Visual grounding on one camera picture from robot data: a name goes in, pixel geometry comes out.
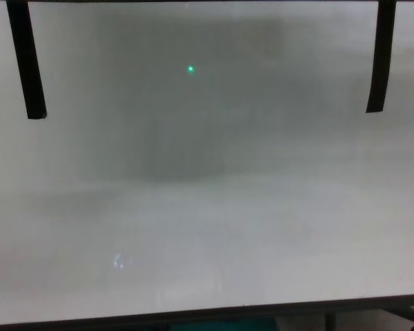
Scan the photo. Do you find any short black tape strip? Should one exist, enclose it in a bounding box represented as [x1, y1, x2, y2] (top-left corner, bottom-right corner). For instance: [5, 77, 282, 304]
[6, 0, 48, 121]
[365, 0, 398, 114]

